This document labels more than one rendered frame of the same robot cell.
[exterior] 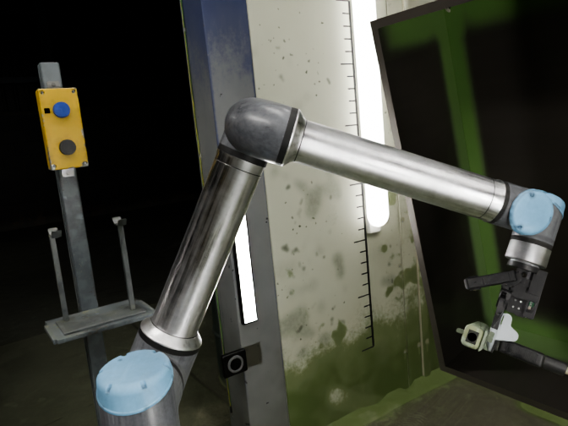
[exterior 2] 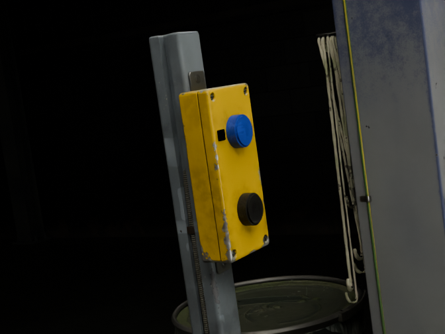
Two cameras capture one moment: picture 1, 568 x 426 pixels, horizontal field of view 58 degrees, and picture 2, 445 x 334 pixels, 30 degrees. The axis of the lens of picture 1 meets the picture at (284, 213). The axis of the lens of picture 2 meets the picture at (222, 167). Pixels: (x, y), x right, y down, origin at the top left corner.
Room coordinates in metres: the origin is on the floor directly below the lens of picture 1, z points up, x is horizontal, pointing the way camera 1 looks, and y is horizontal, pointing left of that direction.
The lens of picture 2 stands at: (0.55, 1.21, 1.57)
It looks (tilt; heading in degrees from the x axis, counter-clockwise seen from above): 6 degrees down; 336
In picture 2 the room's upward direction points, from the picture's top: 8 degrees counter-clockwise
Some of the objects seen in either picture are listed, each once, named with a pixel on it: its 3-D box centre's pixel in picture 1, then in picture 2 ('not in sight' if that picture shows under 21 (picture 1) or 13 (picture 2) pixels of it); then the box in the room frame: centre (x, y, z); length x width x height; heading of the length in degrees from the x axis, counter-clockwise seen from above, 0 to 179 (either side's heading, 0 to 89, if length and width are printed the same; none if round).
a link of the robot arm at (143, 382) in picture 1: (139, 402); not in sight; (0.97, 0.33, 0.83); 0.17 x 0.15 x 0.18; 1
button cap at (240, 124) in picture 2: (61, 109); (238, 130); (1.68, 0.68, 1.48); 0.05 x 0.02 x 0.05; 123
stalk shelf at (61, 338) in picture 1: (100, 319); not in sight; (1.64, 0.65, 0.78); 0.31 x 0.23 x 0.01; 123
